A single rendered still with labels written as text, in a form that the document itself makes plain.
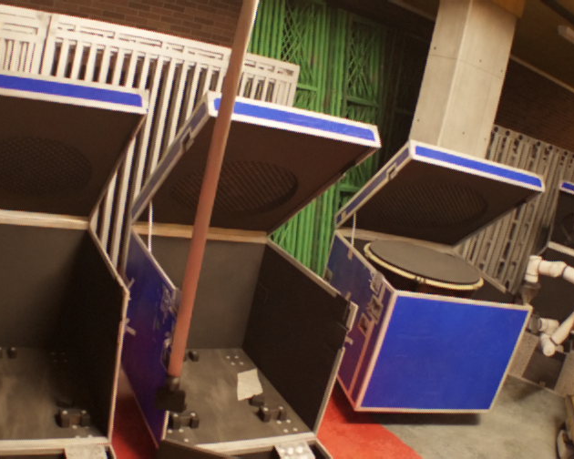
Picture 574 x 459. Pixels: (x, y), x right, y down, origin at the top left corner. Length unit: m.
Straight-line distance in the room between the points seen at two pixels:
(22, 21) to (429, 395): 3.50
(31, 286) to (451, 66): 3.36
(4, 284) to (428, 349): 2.46
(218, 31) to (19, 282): 3.25
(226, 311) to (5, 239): 1.45
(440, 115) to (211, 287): 2.21
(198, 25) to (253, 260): 2.62
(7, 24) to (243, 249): 2.11
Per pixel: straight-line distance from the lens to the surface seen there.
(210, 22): 5.41
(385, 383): 3.41
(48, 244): 3.10
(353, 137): 2.60
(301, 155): 2.69
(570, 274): 3.73
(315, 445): 3.08
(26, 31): 3.80
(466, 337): 3.50
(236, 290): 3.54
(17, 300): 3.22
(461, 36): 4.48
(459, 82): 4.48
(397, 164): 3.35
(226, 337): 3.67
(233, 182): 2.95
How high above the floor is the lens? 1.88
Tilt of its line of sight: 13 degrees down
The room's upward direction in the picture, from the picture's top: 13 degrees clockwise
